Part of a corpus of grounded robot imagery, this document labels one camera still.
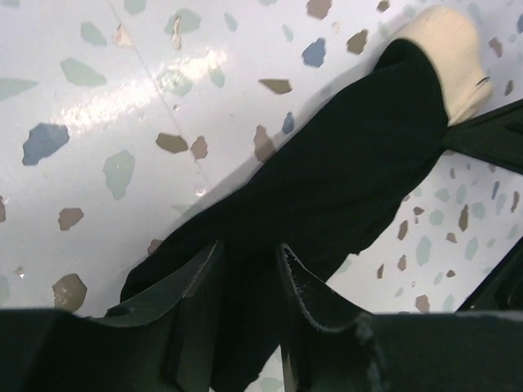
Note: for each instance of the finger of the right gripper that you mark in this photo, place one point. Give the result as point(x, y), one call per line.
point(495, 137)

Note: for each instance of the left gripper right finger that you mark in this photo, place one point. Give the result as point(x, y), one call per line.
point(331, 344)

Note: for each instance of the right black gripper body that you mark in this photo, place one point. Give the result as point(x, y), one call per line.
point(502, 288)

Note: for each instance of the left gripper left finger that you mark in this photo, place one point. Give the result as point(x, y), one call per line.
point(162, 339)

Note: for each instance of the black underwear beige waistband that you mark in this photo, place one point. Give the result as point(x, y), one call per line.
point(332, 188)

